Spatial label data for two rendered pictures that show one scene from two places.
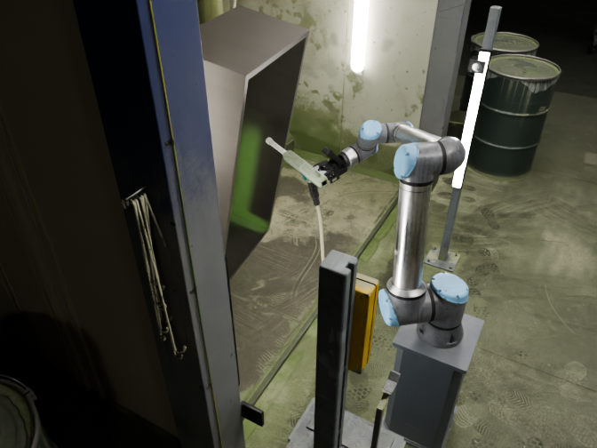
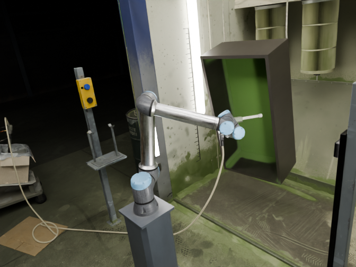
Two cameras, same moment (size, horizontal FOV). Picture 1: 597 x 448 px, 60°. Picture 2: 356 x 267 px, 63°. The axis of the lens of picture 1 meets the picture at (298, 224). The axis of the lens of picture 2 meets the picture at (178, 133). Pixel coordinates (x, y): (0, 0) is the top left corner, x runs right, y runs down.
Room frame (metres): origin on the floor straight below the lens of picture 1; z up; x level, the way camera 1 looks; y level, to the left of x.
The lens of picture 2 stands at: (2.44, -2.19, 1.92)
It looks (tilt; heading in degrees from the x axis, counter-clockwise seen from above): 21 degrees down; 111
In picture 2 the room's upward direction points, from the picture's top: 7 degrees counter-clockwise
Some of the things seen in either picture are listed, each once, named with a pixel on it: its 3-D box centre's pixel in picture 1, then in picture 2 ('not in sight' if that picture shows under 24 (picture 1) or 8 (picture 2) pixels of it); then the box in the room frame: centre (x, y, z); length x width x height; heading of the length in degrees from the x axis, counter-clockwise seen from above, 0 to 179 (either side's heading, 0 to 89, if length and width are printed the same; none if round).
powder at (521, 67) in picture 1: (521, 68); not in sight; (4.04, -1.77, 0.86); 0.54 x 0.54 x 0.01
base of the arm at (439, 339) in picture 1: (441, 323); (144, 203); (1.49, -0.59, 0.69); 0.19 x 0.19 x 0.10
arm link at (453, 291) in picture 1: (444, 299); (142, 186); (1.49, -0.58, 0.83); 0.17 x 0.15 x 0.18; 100
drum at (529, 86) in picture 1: (509, 117); not in sight; (4.03, -1.77, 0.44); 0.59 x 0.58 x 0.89; 166
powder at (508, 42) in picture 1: (505, 43); not in sight; (4.68, -1.84, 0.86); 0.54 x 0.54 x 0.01
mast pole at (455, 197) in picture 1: (465, 153); (340, 255); (2.71, -0.98, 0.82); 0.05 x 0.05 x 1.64; 61
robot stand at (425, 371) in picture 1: (428, 379); (152, 241); (1.49, -0.59, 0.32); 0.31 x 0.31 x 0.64; 61
